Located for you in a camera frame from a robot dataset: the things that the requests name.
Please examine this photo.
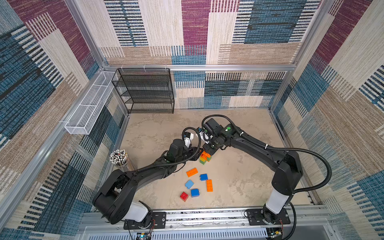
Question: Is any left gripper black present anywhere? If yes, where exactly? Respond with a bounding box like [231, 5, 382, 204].
[175, 148, 205, 167]

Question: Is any orange lego brick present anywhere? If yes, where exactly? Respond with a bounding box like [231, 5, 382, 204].
[206, 180, 213, 192]
[186, 168, 199, 178]
[201, 151, 212, 161]

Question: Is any light blue lego brick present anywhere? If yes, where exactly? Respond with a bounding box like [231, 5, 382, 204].
[185, 180, 195, 190]

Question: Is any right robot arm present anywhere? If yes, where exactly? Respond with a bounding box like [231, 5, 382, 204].
[203, 118, 303, 224]

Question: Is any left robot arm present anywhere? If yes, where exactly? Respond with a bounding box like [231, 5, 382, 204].
[92, 139, 203, 227]

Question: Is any red lego brick left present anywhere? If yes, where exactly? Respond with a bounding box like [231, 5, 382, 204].
[180, 192, 189, 202]

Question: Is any cup of pens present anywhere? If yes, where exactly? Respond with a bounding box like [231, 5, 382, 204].
[110, 150, 129, 167]

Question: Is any circuit board with leds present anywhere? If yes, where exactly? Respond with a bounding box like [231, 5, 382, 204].
[266, 228, 283, 240]

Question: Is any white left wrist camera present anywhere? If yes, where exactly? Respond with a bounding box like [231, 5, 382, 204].
[183, 132, 194, 148]

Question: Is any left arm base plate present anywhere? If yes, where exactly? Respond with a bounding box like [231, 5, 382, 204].
[124, 212, 167, 230]

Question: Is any black wire mesh shelf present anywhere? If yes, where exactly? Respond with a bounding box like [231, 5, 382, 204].
[112, 68, 175, 114]

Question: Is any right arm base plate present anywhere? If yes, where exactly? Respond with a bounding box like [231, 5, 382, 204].
[245, 208, 291, 226]

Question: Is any white cable duct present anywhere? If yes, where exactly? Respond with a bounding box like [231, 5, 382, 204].
[88, 228, 268, 240]

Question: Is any white wire mesh basket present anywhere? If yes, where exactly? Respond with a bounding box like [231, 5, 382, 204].
[65, 72, 115, 135]

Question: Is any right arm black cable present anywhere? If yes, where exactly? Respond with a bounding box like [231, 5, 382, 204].
[201, 114, 333, 240]

